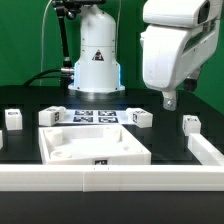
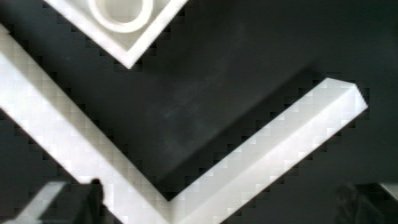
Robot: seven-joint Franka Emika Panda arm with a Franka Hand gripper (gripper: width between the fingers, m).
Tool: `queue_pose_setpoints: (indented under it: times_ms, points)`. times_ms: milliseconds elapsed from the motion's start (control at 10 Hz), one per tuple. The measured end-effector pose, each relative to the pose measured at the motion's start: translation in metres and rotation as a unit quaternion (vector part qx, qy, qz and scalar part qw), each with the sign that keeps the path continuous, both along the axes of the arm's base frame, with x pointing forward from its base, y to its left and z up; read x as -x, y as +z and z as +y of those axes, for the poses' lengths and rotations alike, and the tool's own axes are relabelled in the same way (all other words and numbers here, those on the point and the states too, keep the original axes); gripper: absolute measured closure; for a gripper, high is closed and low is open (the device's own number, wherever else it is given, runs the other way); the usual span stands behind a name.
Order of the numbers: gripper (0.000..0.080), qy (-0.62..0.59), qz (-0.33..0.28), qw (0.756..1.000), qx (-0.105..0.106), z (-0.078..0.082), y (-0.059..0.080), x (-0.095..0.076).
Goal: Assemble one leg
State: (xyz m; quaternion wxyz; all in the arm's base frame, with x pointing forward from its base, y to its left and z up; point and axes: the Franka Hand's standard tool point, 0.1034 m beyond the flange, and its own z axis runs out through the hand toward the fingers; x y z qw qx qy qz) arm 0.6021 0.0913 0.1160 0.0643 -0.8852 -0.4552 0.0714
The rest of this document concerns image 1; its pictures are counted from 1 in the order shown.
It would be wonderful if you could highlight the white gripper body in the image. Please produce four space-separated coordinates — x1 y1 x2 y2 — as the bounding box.
142 21 220 92

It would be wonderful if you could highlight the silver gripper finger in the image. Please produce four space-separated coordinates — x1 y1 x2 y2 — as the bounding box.
184 68 201 92
162 90 177 111

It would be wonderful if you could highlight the white square table top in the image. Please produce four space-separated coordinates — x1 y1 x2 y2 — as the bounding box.
39 125 151 165

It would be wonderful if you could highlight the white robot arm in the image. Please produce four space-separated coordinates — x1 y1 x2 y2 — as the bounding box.
69 0 223 111

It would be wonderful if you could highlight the fiducial tag sheet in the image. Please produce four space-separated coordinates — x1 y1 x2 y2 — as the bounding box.
60 110 134 125

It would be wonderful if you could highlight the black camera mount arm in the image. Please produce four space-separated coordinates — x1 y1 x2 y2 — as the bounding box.
52 0 107 68

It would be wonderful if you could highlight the white thin cable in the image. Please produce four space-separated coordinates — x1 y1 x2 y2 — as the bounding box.
39 0 54 87

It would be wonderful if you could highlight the black cable bundle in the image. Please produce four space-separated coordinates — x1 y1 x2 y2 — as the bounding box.
22 68 75 88

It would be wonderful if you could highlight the white front fence rail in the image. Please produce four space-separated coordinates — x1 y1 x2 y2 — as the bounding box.
0 165 224 192

